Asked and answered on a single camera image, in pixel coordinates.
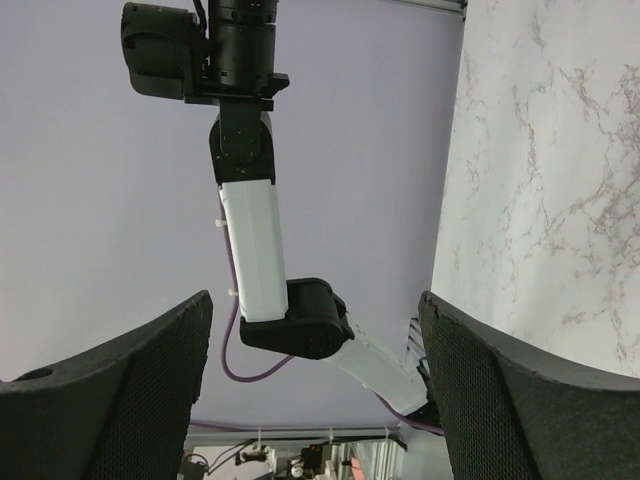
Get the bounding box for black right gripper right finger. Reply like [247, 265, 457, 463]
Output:
[419, 291, 639, 479]

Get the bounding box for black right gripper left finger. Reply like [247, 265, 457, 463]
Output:
[1, 291, 213, 479]

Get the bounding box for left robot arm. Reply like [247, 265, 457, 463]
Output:
[120, 1, 436, 428]

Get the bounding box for left aluminium frame post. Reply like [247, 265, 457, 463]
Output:
[392, 0, 468, 20]

